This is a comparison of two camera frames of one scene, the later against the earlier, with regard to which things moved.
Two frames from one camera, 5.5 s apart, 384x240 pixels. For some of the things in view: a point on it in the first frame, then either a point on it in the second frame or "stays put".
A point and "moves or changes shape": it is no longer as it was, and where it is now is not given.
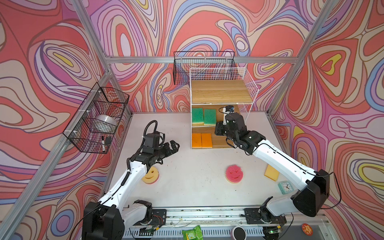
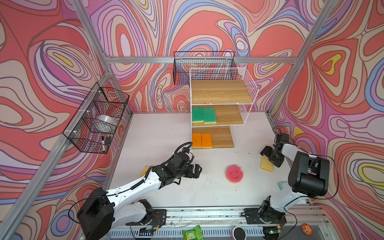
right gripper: (219, 125) to (277, 162)
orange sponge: (196, 140) stays put
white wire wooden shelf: (211, 89) stays put
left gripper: (174, 149) to (196, 174)
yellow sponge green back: (210, 117) stays put
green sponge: (197, 116) stays put
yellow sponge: (271, 173) moves or changes shape
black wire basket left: (94, 124) stays put
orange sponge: (206, 140) stays put
